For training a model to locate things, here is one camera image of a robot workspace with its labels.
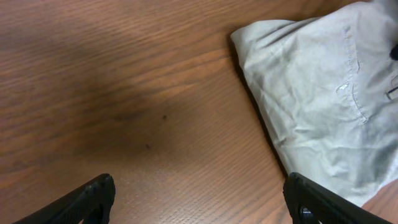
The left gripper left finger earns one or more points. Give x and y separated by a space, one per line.
90 203

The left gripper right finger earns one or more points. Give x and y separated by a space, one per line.
310 203

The khaki shorts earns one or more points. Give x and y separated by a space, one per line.
326 88

